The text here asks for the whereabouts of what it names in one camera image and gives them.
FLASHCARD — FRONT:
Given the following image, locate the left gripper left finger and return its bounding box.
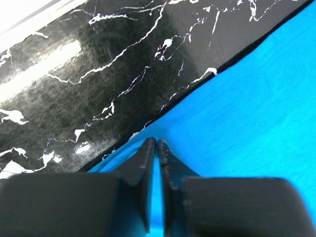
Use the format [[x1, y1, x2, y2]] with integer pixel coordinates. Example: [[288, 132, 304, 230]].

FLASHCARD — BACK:
[[116, 137, 156, 234]]

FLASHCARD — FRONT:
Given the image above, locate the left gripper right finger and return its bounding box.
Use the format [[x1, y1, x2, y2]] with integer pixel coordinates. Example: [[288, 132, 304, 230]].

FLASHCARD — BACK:
[[158, 139, 199, 237]]

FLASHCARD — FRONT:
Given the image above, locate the blue t shirt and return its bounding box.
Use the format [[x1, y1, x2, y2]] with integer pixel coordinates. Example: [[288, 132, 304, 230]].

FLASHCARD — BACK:
[[92, 2, 316, 237]]

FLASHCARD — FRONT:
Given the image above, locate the aluminium frame rail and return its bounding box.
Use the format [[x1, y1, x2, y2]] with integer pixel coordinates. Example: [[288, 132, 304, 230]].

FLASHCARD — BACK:
[[0, 0, 86, 35]]

